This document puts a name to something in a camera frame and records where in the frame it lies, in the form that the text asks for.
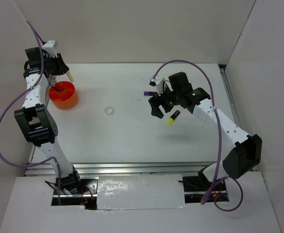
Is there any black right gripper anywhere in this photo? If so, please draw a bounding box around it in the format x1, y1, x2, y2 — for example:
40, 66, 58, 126
149, 82, 181, 118

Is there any pale yellow highlighter marker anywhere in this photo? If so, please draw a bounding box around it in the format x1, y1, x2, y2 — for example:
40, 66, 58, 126
66, 70, 74, 83

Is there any blue ballpoint pen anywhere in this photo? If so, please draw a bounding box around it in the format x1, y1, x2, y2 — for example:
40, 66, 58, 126
49, 79, 59, 92

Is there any yellow black highlighter marker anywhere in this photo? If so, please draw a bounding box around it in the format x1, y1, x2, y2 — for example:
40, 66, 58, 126
167, 110, 180, 124

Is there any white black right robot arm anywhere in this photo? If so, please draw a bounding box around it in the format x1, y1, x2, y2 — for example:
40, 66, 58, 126
149, 72, 262, 190

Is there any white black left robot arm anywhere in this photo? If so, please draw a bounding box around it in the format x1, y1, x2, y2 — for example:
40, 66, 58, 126
14, 47, 83, 194

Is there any purple black highlighter marker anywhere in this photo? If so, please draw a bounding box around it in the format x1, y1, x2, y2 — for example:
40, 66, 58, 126
143, 91, 156, 96

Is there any orange round divided container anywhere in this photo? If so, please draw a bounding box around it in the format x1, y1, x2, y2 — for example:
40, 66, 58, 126
48, 81, 79, 110

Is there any white front cover panel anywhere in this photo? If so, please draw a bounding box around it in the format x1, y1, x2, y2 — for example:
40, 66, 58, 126
97, 174, 186, 210

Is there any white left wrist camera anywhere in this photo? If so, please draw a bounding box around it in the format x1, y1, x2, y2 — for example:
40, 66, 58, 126
42, 40, 58, 57

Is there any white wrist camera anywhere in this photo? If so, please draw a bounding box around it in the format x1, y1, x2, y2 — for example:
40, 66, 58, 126
149, 75, 168, 96
42, 40, 58, 57

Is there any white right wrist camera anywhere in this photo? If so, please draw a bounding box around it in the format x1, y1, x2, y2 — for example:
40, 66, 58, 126
149, 75, 168, 96

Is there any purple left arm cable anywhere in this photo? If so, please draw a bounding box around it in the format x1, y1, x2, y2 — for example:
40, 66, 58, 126
0, 20, 62, 206

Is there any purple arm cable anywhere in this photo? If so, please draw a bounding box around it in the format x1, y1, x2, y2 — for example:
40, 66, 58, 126
151, 59, 244, 212
0, 20, 62, 206

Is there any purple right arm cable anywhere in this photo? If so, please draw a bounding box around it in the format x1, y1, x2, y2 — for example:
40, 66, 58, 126
151, 59, 244, 212

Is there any aluminium rail frame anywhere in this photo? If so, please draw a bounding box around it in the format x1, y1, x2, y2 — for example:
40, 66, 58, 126
24, 63, 258, 177

